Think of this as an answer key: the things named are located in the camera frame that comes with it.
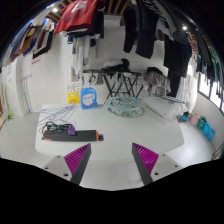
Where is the purple charger plug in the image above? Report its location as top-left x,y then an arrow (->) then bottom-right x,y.
67,126 -> 76,136

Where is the blue detergent bottle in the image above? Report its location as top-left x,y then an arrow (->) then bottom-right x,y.
81,87 -> 97,109

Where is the white folded pillow bag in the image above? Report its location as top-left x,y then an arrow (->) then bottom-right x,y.
143,97 -> 183,120

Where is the teal bucket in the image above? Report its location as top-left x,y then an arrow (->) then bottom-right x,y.
197,117 -> 206,130

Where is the grey draped cloth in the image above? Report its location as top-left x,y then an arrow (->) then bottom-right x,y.
142,71 -> 171,96

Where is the red hanging shirt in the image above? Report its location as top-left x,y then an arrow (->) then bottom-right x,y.
54,0 -> 105,34

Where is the pink bucket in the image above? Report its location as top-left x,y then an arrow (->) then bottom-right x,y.
190,112 -> 200,126

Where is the black hanging garment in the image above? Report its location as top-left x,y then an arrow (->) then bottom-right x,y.
123,0 -> 159,59

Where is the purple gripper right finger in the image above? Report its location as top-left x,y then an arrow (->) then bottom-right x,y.
132,143 -> 159,185

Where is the yellow wet floor sign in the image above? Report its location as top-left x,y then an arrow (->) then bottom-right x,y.
68,92 -> 80,104

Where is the black orange power strip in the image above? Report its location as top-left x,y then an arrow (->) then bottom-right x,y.
42,130 -> 104,142

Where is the black coiled cable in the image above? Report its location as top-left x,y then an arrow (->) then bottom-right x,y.
44,121 -> 75,133

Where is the pile of wire hangers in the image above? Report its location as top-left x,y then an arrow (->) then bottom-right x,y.
36,104 -> 79,126

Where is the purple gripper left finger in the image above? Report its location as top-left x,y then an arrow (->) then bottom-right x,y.
64,144 -> 91,185

